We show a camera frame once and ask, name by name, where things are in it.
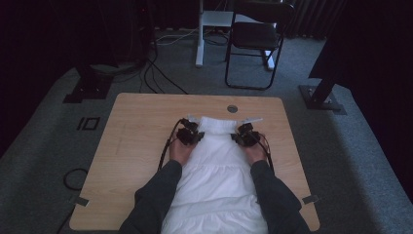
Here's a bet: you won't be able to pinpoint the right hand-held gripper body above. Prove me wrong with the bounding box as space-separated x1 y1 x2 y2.
236 116 265 148

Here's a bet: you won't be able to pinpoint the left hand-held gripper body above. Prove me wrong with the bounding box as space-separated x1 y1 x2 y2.
174 113 203 146

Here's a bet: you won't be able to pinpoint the white skirt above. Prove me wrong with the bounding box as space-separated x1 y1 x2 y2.
161 115 270 234

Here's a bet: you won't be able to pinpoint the person's right hand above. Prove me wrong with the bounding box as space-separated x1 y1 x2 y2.
243 137 269 166

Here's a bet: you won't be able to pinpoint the person's left hand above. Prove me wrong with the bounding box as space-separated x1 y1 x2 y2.
169 137 198 168

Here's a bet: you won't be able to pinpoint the black stand base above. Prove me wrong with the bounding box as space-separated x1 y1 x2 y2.
298 76 348 116
62 62 115 104

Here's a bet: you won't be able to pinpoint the black folding chair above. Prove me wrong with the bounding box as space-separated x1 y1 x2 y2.
224 0 296 92

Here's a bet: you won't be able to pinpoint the black floor tape marking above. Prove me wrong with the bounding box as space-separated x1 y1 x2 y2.
76 116 101 132

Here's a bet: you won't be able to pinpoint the dark curtain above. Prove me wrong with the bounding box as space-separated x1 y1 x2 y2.
285 0 346 41

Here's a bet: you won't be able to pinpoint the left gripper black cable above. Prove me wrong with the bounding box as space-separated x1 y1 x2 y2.
157 118 185 173

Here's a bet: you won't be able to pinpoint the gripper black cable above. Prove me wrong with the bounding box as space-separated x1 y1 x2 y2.
257 132 276 174
157 118 185 173

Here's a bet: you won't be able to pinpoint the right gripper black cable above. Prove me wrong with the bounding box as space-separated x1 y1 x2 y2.
257 132 276 174

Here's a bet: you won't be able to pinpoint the black floor cables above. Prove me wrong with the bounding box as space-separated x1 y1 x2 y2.
138 48 189 96

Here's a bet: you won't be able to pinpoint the white floor cable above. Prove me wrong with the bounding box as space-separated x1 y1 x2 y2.
154 27 200 47

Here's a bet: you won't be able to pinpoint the white desk frame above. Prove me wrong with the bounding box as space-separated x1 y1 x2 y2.
195 0 277 71

